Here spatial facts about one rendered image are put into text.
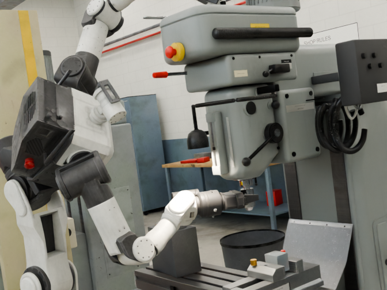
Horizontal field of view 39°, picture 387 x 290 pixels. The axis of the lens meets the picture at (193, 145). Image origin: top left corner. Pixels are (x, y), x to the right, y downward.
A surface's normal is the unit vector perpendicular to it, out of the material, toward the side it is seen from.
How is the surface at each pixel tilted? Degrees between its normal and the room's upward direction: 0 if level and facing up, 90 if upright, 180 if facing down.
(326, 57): 90
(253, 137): 90
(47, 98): 58
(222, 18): 90
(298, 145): 90
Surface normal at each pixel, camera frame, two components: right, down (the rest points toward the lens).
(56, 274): 0.78, -0.23
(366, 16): -0.77, 0.14
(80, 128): 0.62, -0.59
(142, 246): 0.61, -0.26
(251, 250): -0.11, 0.13
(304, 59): 0.61, -0.04
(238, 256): -0.52, 0.18
